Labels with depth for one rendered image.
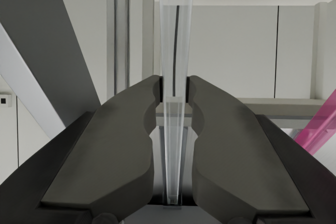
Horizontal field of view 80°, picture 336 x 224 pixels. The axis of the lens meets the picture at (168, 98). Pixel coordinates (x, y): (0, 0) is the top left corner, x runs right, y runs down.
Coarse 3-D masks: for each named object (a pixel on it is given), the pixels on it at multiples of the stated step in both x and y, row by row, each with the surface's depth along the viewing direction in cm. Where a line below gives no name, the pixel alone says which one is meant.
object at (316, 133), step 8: (328, 104) 13; (320, 112) 14; (328, 112) 13; (312, 120) 15; (320, 120) 14; (328, 120) 14; (304, 128) 16; (312, 128) 15; (320, 128) 14; (328, 128) 14; (304, 136) 16; (312, 136) 15; (320, 136) 15; (328, 136) 15; (304, 144) 16; (312, 144) 16; (320, 144) 16; (312, 152) 16
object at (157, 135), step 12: (156, 120) 17; (276, 120) 17; (288, 120) 17; (300, 120) 17; (156, 132) 17; (192, 132) 17; (288, 132) 17; (156, 144) 19; (192, 144) 18; (324, 144) 18; (156, 156) 20; (192, 156) 20; (324, 156) 19; (156, 168) 22; (180, 168) 22; (156, 180) 24; (180, 180) 24; (156, 192) 27; (180, 192) 26
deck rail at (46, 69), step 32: (0, 0) 9; (32, 0) 11; (0, 32) 10; (32, 32) 11; (64, 32) 15; (0, 64) 11; (32, 64) 11; (64, 64) 15; (32, 96) 13; (64, 96) 15; (96, 96) 21; (64, 128) 15
